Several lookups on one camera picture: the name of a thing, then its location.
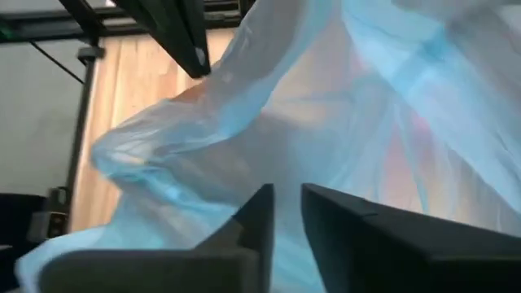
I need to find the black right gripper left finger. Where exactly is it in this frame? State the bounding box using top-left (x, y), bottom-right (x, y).
top-left (38, 183), bottom-right (276, 293)

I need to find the thin black hanging cable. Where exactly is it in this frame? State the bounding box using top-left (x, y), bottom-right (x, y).
top-left (30, 40), bottom-right (85, 85)

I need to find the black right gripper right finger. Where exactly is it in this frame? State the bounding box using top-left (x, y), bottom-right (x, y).
top-left (300, 182), bottom-right (521, 293)

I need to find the light blue trash bag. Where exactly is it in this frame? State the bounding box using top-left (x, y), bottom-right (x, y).
top-left (14, 0), bottom-right (521, 293)

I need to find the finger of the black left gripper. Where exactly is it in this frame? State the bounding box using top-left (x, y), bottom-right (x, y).
top-left (113, 0), bottom-right (212, 79)

